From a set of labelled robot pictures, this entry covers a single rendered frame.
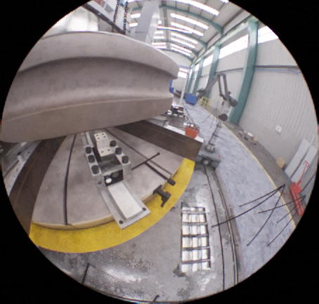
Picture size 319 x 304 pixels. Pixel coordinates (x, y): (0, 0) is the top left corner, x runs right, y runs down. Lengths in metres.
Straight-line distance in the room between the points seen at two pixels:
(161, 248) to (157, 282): 0.43
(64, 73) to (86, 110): 0.44
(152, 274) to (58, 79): 1.99
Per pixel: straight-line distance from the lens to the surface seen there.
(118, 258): 1.33
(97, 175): 0.88
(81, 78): 1.12
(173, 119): 2.61
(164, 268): 1.37
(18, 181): 1.34
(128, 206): 0.95
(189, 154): 1.75
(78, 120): 1.04
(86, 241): 1.42
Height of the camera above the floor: 1.32
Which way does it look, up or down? 31 degrees down
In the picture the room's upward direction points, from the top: 13 degrees clockwise
